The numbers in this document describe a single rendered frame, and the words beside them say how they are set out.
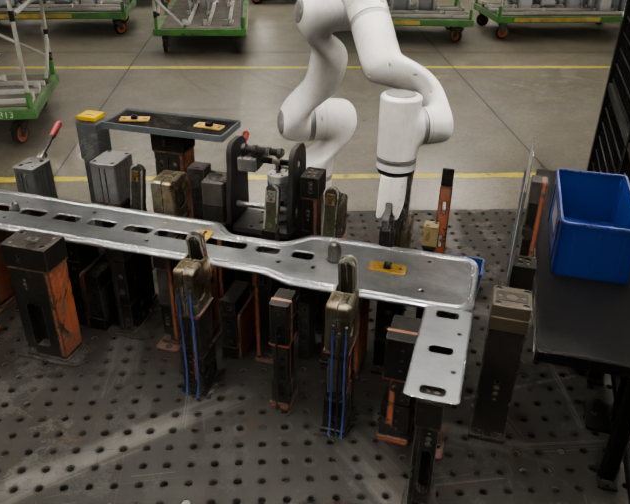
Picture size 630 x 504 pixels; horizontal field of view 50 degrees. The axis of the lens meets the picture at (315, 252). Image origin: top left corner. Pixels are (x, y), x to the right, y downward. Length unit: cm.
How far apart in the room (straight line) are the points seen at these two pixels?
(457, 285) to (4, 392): 109
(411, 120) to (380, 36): 21
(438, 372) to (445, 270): 36
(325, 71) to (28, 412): 110
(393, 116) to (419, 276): 38
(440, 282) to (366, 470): 43
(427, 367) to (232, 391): 57
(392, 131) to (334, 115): 62
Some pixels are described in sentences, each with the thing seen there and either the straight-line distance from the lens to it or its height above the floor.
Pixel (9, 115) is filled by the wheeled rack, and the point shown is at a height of 24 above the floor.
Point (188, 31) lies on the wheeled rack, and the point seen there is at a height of 25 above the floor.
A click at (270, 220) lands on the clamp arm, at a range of 171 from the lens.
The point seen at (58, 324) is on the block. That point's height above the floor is 82.
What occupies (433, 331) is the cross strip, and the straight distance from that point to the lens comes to 136.
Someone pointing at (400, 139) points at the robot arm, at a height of 133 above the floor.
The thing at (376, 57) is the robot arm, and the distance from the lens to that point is 144.
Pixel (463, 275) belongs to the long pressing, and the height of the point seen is 100.
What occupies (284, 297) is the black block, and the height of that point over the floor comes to 99.
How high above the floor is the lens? 180
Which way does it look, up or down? 30 degrees down
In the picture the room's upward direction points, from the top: 1 degrees clockwise
